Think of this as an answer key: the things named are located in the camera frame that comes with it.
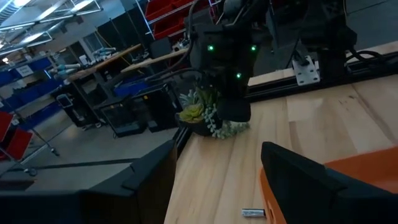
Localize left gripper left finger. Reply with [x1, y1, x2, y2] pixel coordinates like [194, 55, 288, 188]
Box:
[79, 139, 178, 224]

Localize white teal rolls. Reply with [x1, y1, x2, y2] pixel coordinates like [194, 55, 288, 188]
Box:
[48, 63, 82, 79]

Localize black aluminium table frame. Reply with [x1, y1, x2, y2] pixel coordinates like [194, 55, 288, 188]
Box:
[172, 51, 398, 156]

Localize red angular object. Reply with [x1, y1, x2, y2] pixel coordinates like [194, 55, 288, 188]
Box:
[0, 111, 34, 162]

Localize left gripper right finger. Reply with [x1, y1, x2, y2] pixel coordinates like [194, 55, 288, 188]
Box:
[260, 141, 398, 224]

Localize orange plastic bin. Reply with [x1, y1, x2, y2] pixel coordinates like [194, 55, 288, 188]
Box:
[258, 146, 398, 224]

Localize small potted succulent plant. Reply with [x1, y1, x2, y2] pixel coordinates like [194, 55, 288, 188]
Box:
[177, 86, 251, 140]

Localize white metal mounting bracket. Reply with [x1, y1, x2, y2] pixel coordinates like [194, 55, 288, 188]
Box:
[292, 55, 321, 86]

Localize blue storage bin shelving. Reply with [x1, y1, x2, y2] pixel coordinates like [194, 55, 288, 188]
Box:
[0, 57, 65, 131]

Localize long wooden workbench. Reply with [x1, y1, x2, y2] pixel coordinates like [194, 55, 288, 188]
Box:
[67, 43, 143, 82]

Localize tall rack with red bins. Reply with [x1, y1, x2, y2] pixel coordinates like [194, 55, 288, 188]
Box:
[135, 0, 223, 40]

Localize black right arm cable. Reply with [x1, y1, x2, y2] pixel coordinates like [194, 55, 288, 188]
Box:
[144, 0, 206, 82]

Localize black machine box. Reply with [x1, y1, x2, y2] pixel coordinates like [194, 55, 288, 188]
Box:
[98, 95, 150, 138]
[136, 81, 183, 133]
[51, 83, 101, 128]

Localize wooden board table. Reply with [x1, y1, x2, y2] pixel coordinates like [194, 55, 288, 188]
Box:
[120, 48, 189, 75]

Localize small silver battery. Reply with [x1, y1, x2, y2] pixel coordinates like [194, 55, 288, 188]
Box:
[241, 208, 267, 218]

